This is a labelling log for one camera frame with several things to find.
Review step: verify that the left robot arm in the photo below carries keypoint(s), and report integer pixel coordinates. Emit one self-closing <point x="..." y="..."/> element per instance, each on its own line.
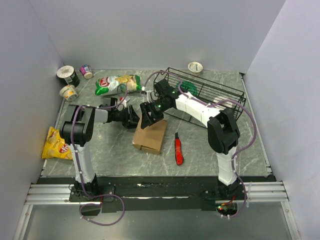
<point x="77" y="130"/>

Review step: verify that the purple yogurt cup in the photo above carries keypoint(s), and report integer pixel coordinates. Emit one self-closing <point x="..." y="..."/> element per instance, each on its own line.
<point x="86" y="71"/>

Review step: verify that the yellow snack bag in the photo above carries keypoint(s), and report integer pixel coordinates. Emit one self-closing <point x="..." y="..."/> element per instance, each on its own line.
<point x="55" y="146"/>

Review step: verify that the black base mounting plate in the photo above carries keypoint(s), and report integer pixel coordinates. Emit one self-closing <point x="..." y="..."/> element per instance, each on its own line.
<point x="141" y="193"/>

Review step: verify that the green white chips bag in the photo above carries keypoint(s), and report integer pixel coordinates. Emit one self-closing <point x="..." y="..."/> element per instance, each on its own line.
<point x="112" y="85"/>

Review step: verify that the aluminium frame rail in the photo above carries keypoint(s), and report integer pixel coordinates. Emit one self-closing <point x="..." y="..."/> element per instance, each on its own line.
<point x="60" y="194"/>

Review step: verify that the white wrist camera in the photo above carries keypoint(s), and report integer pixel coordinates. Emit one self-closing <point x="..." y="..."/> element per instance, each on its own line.
<point x="125" y="100"/>
<point x="147" y="94"/>

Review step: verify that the black tall yogurt cup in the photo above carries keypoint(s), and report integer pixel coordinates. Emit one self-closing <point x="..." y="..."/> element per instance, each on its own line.
<point x="68" y="74"/>

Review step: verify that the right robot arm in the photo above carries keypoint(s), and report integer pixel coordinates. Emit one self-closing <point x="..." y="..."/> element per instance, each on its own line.
<point x="222" y="130"/>

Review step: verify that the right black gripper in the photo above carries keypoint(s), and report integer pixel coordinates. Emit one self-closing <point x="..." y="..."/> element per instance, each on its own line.
<point x="147" y="120"/>

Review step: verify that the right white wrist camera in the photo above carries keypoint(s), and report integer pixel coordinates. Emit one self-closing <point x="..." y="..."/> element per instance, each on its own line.
<point x="147" y="94"/>

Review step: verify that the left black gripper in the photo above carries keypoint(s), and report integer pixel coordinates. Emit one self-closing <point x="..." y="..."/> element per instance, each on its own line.
<point x="131" y="119"/>

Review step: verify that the red black utility knife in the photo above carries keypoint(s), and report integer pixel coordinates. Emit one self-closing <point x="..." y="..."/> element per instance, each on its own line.
<point x="179" y="159"/>

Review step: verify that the orange white yogurt cup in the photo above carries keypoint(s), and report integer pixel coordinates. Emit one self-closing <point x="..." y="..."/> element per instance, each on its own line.
<point x="68" y="92"/>

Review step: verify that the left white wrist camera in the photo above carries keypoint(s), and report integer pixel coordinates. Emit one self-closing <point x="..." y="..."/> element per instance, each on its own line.
<point x="125" y="100"/>

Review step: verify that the brown cardboard express box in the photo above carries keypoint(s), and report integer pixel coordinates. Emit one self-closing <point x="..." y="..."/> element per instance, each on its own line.
<point x="150" y="139"/>

